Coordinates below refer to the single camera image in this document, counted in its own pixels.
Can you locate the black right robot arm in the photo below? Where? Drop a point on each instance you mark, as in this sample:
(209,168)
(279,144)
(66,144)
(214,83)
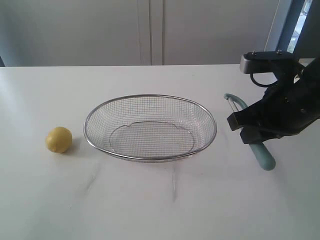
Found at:
(286,108)

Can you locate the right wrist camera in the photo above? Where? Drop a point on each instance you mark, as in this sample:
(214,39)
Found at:
(257,62)

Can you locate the wire mesh metal basket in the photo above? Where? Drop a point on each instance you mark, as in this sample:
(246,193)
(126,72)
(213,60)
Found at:
(150,128)

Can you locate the teal handled peeler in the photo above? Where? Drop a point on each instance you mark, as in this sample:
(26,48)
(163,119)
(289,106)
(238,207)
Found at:
(262,155)

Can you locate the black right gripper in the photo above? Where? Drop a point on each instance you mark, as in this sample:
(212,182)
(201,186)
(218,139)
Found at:
(287,109)

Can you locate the yellow lemon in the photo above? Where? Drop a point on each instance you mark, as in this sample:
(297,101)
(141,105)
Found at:
(59,140)

